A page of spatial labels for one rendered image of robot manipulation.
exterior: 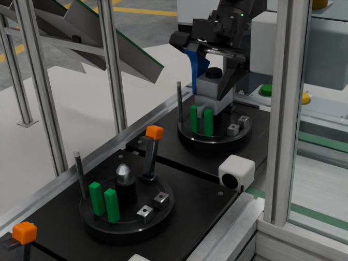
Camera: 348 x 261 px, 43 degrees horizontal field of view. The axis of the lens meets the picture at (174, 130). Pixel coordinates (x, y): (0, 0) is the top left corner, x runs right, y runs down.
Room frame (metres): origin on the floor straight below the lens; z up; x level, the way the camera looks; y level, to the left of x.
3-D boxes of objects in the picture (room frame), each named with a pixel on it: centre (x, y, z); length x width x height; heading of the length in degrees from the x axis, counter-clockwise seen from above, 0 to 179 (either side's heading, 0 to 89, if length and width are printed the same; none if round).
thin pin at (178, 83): (0.72, -0.01, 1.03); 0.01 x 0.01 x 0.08
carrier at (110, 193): (0.51, 0.08, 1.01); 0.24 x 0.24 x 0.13; 54
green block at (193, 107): (0.68, -0.04, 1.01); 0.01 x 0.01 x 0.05; 54
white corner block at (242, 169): (0.58, -0.10, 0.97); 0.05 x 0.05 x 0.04; 54
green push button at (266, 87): (0.88, -0.22, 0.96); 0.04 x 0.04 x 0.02
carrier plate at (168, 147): (0.71, -0.08, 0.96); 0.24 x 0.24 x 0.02; 54
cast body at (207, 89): (0.70, -0.07, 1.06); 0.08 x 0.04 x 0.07; 144
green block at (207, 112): (0.67, -0.06, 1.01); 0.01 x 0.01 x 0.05; 54
